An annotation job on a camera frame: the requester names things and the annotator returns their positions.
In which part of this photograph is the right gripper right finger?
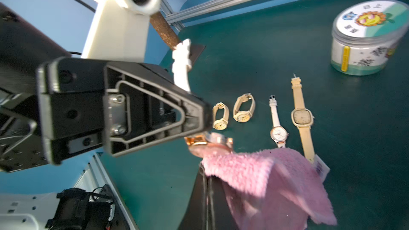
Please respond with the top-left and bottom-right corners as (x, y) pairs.
(207, 176), (239, 230)

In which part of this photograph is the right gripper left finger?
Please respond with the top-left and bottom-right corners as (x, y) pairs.
(178, 165), (208, 230)

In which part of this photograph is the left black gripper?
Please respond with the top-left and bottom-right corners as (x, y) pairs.
(37, 57), (213, 165)

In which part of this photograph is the pink cloth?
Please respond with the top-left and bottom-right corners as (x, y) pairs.
(202, 148), (337, 230)

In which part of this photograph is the white strap watch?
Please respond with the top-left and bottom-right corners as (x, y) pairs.
(269, 95), (288, 148)
(171, 39), (234, 159)

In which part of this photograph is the cream looped watch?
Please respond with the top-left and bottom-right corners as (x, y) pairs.
(212, 102), (230, 131)
(232, 93), (256, 124)

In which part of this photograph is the gold strap watch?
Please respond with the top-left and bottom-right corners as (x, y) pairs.
(291, 74), (315, 164)

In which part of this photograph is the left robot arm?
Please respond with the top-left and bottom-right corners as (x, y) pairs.
(1, 5), (212, 173)

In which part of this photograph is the jar with sunflower lid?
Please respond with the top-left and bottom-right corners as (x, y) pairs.
(331, 0), (409, 76)

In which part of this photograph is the brown tree base plate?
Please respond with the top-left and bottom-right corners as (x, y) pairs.
(174, 42), (205, 68)

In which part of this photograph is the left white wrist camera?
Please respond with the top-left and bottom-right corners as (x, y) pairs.
(82, 0), (161, 63)

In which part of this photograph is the aluminium front rail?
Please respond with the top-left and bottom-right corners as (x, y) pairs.
(74, 152), (139, 230)

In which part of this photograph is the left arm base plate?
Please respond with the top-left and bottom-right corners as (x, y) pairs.
(45, 187), (111, 230)

